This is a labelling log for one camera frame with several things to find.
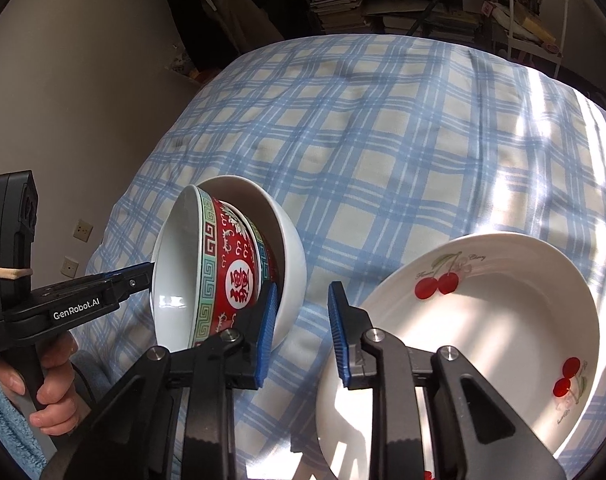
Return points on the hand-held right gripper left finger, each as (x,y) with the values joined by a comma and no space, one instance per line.
(268,332)

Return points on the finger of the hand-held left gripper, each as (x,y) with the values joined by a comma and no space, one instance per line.
(133,280)

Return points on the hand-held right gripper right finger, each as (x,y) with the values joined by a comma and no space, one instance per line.
(337,335)

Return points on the small red patterned bowl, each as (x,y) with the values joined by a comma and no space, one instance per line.
(175,270)
(264,260)

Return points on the large white bowl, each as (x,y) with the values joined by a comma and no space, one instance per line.
(288,250)

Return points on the large white cherry plate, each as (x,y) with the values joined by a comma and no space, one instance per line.
(595,300)

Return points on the person's left hand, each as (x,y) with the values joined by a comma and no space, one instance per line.
(58,400)

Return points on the beige rubber band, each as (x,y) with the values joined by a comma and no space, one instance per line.
(8,273)

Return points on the blue plaid blanket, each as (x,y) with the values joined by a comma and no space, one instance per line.
(383,135)

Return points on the flower bouquet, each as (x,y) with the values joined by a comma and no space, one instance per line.
(183,62)

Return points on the dark hanging coats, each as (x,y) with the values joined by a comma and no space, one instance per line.
(218,25)

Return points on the stack of books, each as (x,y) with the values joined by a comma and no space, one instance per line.
(433,20)
(338,10)

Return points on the white utility cart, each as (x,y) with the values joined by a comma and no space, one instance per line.
(509,10)

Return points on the beige wall socket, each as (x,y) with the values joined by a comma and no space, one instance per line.
(83,230)
(70,266)

